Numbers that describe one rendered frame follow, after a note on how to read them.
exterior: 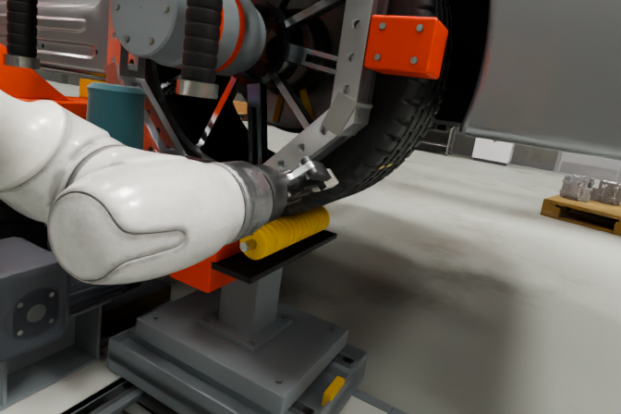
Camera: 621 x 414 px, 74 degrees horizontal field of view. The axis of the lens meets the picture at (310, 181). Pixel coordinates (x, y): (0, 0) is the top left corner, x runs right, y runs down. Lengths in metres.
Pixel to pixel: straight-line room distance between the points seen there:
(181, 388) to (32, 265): 0.37
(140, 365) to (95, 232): 0.73
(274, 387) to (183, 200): 0.58
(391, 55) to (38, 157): 0.42
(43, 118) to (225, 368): 0.62
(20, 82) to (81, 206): 0.73
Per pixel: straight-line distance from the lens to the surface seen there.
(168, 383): 1.01
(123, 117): 0.73
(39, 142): 0.45
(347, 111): 0.60
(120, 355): 1.10
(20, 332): 0.93
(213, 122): 0.87
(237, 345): 0.98
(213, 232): 0.39
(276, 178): 0.50
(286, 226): 0.76
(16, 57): 0.73
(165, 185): 0.36
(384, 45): 0.59
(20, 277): 0.89
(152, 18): 0.63
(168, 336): 1.00
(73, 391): 1.13
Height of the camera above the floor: 0.76
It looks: 11 degrees down
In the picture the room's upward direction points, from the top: 8 degrees clockwise
